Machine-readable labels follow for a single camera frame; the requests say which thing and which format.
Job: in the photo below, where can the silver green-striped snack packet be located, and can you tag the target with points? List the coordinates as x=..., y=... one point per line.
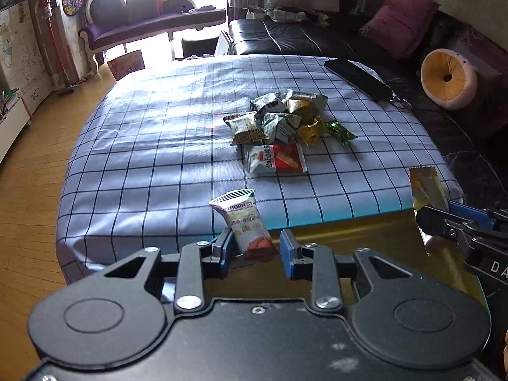
x=313, y=101

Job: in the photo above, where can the gold brown snack packet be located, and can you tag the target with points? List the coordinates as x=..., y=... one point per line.
x=299, y=108

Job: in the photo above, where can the white orange snack packet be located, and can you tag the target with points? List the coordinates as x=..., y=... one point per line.
x=246, y=226

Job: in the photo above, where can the yellow donut cushion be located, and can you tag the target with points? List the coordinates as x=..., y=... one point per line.
x=436, y=83

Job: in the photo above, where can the green candy packet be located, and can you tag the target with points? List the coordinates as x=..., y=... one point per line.
x=341, y=131

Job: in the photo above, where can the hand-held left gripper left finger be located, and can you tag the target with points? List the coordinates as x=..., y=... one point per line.
x=227, y=243

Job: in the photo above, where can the blue checked tablecloth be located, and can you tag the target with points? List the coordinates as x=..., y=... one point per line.
x=158, y=147

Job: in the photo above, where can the black long pouch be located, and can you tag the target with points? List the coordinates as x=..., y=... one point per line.
x=357, y=77

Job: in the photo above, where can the long gold snack packet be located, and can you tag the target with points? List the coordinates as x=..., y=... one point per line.
x=426, y=190

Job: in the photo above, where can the white bag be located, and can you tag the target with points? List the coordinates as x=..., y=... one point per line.
x=223, y=43

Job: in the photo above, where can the tree print board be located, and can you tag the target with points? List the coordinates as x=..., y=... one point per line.
x=127, y=65

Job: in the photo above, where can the gold candy packet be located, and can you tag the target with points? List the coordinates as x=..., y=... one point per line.
x=311, y=133

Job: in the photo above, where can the clutter of books and toys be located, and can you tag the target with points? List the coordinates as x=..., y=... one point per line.
x=8, y=103

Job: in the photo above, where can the white red snack packet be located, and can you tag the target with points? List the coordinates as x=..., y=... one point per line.
x=278, y=158

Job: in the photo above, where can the purple chaise longue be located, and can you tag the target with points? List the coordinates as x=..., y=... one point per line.
x=158, y=24

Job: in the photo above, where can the metal keyring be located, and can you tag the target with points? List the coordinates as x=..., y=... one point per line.
x=401, y=101

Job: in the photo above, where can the magenta cushion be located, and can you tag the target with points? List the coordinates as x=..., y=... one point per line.
x=397, y=24

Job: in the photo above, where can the white cartoon print cabinet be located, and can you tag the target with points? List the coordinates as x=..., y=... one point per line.
x=20, y=55

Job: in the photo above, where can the black leather sofa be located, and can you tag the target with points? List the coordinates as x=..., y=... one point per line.
x=278, y=35

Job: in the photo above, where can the grey green cushion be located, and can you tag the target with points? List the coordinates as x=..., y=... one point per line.
x=143, y=6

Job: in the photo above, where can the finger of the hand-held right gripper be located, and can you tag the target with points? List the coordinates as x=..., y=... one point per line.
x=470, y=213
x=432, y=220

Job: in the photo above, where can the dark stool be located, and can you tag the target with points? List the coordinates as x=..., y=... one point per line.
x=198, y=45

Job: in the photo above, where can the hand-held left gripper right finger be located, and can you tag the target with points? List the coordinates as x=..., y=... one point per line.
x=287, y=254

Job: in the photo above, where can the dark red patterned cushion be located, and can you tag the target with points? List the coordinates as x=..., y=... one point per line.
x=484, y=47

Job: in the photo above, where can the gold tin tray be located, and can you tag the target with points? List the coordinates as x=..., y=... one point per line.
x=357, y=230

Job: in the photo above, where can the pile of plastic bags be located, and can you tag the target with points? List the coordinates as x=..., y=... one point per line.
x=293, y=15

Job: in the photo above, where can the red stick vacuum cleaner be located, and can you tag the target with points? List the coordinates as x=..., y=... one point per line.
x=57, y=49

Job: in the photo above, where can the black white snack packet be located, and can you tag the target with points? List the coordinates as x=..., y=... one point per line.
x=269, y=104

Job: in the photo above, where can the white low cabinet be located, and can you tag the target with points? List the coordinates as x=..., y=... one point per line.
x=12, y=127

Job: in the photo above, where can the round colourful wall decoration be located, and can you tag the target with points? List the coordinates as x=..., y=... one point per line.
x=72, y=0

